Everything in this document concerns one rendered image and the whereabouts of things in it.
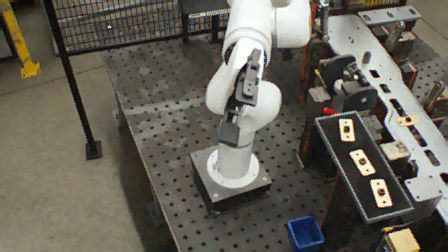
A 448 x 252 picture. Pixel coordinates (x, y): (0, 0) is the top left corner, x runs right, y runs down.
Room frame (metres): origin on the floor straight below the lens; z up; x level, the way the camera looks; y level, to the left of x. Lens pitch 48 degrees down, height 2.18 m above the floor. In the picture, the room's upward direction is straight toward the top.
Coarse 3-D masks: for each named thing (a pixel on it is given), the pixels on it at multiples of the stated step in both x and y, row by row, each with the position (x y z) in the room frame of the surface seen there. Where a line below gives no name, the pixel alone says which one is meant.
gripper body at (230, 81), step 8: (240, 40) 0.62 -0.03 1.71; (248, 40) 0.62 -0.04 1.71; (240, 48) 0.59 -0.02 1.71; (248, 48) 0.60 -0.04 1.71; (224, 56) 0.64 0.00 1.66; (232, 56) 0.60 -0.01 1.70; (240, 56) 0.57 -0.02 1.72; (248, 56) 0.58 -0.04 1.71; (232, 64) 0.56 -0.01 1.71; (240, 64) 0.55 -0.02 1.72; (264, 64) 0.63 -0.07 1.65; (232, 72) 0.54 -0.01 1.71; (224, 80) 0.58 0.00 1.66; (232, 80) 0.54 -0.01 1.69; (240, 80) 0.54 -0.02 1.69; (224, 88) 0.54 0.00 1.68; (232, 88) 0.54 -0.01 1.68; (224, 96) 0.54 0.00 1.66; (232, 96) 0.55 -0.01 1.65; (224, 104) 0.54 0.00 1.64; (232, 104) 0.54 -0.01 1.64; (240, 104) 0.54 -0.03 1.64
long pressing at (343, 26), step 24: (336, 24) 1.68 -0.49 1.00; (360, 24) 1.69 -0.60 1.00; (336, 48) 1.51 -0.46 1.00; (360, 48) 1.52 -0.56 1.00; (384, 72) 1.37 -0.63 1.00; (384, 96) 1.23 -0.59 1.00; (408, 96) 1.23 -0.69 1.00; (384, 120) 1.11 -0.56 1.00; (408, 144) 1.00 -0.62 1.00; (432, 144) 1.00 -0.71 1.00; (432, 168) 0.89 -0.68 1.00
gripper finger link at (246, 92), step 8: (248, 64) 0.53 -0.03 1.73; (248, 72) 0.52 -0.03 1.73; (256, 72) 0.52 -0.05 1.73; (248, 80) 0.51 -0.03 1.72; (240, 88) 0.50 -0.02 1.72; (248, 88) 0.49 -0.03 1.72; (256, 88) 0.51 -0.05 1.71; (240, 96) 0.48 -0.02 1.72; (248, 96) 0.48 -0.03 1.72; (256, 96) 0.49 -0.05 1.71; (248, 104) 0.47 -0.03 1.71; (256, 104) 0.47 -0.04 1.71
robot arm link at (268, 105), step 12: (264, 84) 1.05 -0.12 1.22; (264, 96) 1.01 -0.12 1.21; (276, 96) 1.02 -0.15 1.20; (252, 108) 0.99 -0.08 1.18; (264, 108) 0.99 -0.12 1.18; (276, 108) 1.00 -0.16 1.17; (240, 120) 1.04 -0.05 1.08; (252, 120) 1.00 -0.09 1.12; (264, 120) 0.98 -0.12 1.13; (240, 132) 1.00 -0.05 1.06; (252, 132) 0.99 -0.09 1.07; (240, 144) 0.99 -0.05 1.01
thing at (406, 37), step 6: (402, 36) 1.54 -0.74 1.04; (408, 36) 1.55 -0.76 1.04; (396, 42) 1.52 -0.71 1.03; (402, 42) 1.52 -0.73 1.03; (408, 42) 1.53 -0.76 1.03; (396, 48) 1.52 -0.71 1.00; (402, 48) 1.52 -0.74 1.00; (408, 48) 1.54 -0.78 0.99; (390, 54) 1.53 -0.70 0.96; (396, 54) 1.52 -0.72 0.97; (402, 54) 1.53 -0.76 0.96; (408, 54) 1.53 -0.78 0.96; (396, 60) 1.52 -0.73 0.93; (402, 60) 1.53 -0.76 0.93
